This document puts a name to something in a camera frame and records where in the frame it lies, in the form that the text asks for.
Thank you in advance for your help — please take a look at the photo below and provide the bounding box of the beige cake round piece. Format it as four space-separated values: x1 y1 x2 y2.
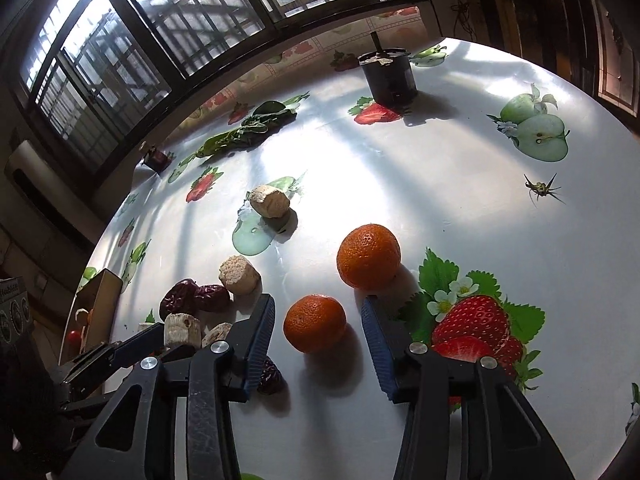
164 313 202 349

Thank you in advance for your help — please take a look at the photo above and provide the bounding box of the red date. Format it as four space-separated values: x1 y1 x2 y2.
257 356 286 396
160 278 198 321
193 284 231 312

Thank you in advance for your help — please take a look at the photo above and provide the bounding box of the orange mandarin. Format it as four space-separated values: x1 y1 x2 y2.
336 223 401 290
283 295 347 353

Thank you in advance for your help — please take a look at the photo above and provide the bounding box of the small beige cake piece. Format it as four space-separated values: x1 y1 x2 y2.
137 322 154 332

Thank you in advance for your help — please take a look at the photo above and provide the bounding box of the red tomato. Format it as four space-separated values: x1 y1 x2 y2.
65 330 82 351

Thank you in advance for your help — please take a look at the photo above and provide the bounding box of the cardboard tray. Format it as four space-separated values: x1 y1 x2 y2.
58 269 122 364

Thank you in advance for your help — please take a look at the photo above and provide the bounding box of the small dark bottle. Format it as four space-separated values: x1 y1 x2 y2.
141 146 171 174

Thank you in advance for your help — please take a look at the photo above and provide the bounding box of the white standing air conditioner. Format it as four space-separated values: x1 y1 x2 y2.
4 140 105 245

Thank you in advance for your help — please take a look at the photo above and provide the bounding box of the green leafy vegetable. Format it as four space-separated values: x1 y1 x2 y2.
194 101 297 158

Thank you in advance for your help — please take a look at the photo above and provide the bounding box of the window with metal bars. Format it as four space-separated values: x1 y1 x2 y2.
20 0 375 172

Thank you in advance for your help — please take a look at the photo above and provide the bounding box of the black cup with stick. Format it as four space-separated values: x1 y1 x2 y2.
358 32 418 108

